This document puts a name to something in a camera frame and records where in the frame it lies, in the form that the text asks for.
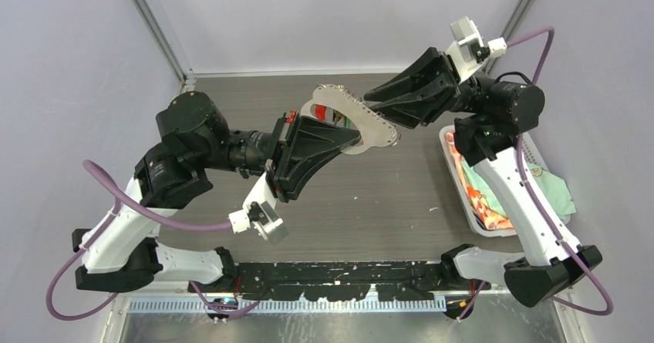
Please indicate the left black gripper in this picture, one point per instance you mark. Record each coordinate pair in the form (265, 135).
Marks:
(313, 143)

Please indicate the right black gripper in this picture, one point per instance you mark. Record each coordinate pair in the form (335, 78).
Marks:
(425, 88)

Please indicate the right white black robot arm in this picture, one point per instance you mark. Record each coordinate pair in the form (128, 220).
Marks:
(494, 114)

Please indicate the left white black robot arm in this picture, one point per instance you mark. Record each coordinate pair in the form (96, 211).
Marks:
(123, 252)

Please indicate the white plastic basket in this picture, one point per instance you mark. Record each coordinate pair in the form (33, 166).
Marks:
(531, 155)

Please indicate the orange patterned cloth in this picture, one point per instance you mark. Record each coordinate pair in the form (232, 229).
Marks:
(487, 211)

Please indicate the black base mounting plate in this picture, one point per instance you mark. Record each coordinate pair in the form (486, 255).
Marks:
(336, 281)

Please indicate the green patterned cloth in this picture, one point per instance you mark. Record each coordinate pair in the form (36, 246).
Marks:
(555, 190)

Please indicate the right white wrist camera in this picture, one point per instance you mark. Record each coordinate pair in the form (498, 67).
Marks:
(472, 47)

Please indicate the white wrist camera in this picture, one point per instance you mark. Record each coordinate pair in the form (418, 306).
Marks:
(472, 47)
(258, 212)

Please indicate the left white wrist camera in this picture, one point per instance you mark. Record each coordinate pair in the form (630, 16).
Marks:
(258, 212)

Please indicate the white slotted cable duct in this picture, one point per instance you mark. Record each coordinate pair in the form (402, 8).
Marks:
(193, 305)

